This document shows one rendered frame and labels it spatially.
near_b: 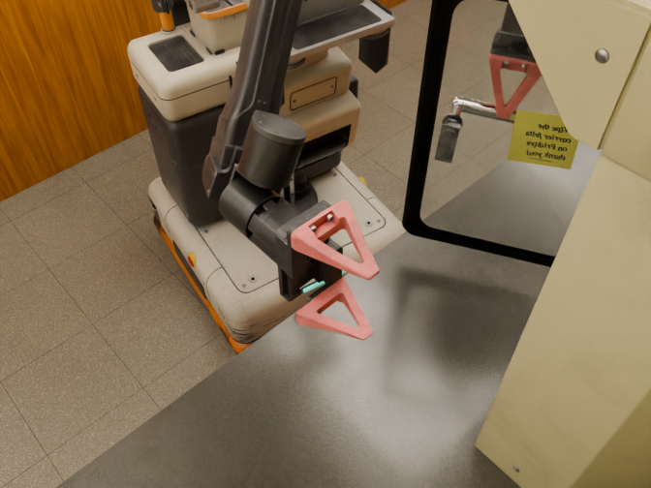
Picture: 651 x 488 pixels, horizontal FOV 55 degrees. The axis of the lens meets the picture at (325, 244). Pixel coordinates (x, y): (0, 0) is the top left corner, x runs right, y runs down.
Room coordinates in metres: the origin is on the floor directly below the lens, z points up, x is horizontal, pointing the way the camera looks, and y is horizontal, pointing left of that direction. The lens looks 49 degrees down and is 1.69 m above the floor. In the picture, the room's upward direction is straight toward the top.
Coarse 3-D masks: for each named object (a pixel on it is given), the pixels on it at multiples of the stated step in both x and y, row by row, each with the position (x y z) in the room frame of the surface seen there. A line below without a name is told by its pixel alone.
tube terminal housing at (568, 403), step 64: (640, 64) 0.32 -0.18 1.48; (640, 128) 0.31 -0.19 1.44; (640, 192) 0.29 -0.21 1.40; (576, 256) 0.31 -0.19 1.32; (640, 256) 0.28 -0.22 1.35; (576, 320) 0.29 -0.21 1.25; (640, 320) 0.26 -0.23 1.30; (512, 384) 0.31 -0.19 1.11; (576, 384) 0.27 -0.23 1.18; (640, 384) 0.24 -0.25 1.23; (512, 448) 0.29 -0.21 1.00; (576, 448) 0.25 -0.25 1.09; (640, 448) 0.24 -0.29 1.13
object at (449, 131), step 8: (448, 120) 0.62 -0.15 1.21; (456, 120) 0.61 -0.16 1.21; (448, 128) 0.60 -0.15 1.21; (456, 128) 0.60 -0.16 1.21; (440, 136) 0.60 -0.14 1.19; (448, 136) 0.60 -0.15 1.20; (456, 136) 0.60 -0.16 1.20; (440, 144) 0.60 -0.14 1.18; (448, 144) 0.60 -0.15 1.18; (440, 152) 0.60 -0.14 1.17; (448, 152) 0.60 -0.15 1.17; (440, 160) 0.60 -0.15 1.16; (448, 160) 0.60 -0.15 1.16
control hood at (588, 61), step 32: (512, 0) 0.39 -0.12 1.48; (544, 0) 0.37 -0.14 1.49; (576, 0) 0.36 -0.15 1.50; (608, 0) 0.34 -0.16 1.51; (640, 0) 0.34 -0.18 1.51; (544, 32) 0.37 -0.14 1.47; (576, 32) 0.35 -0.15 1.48; (608, 32) 0.34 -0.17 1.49; (640, 32) 0.32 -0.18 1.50; (544, 64) 0.36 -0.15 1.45; (576, 64) 0.35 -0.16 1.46; (608, 64) 0.33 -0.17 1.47; (576, 96) 0.34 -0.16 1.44; (608, 96) 0.33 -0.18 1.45; (576, 128) 0.34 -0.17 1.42; (608, 128) 0.32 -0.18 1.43
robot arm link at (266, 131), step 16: (256, 112) 0.53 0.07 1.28; (256, 128) 0.49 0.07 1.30; (272, 128) 0.49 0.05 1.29; (288, 128) 0.51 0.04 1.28; (256, 144) 0.48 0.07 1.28; (272, 144) 0.48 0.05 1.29; (288, 144) 0.48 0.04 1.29; (208, 160) 0.54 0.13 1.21; (240, 160) 0.49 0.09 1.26; (256, 160) 0.47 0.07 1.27; (272, 160) 0.47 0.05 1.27; (288, 160) 0.48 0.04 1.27; (208, 176) 0.52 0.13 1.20; (224, 176) 0.51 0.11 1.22; (256, 176) 0.47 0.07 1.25; (272, 176) 0.47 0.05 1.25; (288, 176) 0.48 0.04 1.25; (208, 192) 0.50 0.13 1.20
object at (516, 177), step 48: (480, 0) 0.61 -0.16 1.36; (480, 48) 0.61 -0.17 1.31; (528, 48) 0.60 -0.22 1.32; (480, 96) 0.61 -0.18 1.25; (528, 96) 0.59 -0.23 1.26; (432, 144) 0.62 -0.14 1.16; (480, 144) 0.60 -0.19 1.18; (528, 144) 0.59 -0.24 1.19; (576, 144) 0.57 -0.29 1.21; (432, 192) 0.62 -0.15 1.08; (480, 192) 0.60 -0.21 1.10; (528, 192) 0.58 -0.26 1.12; (576, 192) 0.56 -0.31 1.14; (528, 240) 0.57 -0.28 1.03
